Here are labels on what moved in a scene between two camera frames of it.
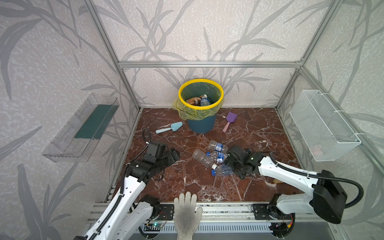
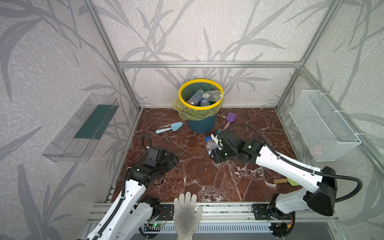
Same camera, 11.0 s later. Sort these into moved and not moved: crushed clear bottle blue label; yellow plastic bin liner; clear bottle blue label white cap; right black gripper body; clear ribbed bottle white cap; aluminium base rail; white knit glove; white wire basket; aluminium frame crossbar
Moved: right black gripper body; clear ribbed bottle white cap; crushed clear bottle blue label
Not moved: white knit glove; clear bottle blue label white cap; aluminium frame crossbar; yellow plastic bin liner; white wire basket; aluminium base rail
